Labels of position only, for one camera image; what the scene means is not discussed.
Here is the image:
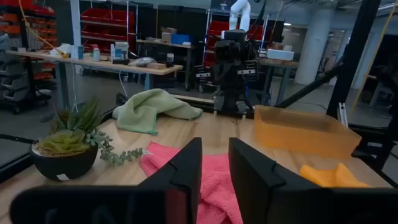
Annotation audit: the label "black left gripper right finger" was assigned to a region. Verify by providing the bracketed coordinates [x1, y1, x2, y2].
[228, 137, 398, 224]

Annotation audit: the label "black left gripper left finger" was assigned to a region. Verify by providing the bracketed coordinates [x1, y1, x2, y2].
[9, 137, 203, 224]

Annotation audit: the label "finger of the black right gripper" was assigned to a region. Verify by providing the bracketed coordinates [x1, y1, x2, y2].
[238, 60, 259, 83]
[195, 64, 213, 86]

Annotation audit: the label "pink microfiber towel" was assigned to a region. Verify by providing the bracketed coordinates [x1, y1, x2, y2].
[139, 141, 244, 224]

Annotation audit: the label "light green microfiber towel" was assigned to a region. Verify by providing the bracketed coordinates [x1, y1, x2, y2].
[111, 88, 204, 136]

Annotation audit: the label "orange microfiber towel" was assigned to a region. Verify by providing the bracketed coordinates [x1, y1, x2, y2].
[298, 162, 371, 189]

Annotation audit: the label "red bin shelving rack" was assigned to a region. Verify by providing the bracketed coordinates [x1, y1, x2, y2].
[203, 20, 268, 68]
[0, 0, 58, 82]
[80, 7, 137, 54]

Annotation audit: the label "wooden table with grey legs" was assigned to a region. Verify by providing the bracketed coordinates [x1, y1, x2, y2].
[257, 58, 300, 105]

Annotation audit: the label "white box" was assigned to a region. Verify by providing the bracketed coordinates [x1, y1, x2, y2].
[266, 48, 295, 62]

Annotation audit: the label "blue box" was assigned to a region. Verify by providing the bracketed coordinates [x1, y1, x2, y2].
[170, 33, 193, 45]

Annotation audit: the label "small wooden table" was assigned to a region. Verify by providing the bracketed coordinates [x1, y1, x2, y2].
[136, 39, 196, 91]

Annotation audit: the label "cardboard box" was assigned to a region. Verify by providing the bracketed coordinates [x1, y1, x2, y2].
[160, 27, 178, 44]

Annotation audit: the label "grey concrete column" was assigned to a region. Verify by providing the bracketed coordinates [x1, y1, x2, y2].
[294, 8, 333, 86]

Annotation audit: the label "potted succulent in black bowl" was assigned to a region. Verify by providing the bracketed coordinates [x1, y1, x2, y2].
[29, 98, 144, 182]

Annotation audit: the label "white and blue carton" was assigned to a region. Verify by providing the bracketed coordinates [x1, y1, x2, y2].
[70, 44, 85, 61]

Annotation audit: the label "grey stacked storage bins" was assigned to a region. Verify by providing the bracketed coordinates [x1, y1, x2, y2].
[0, 33, 32, 110]

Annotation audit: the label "hanging yellow cable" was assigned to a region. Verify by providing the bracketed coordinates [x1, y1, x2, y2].
[17, 0, 71, 59]

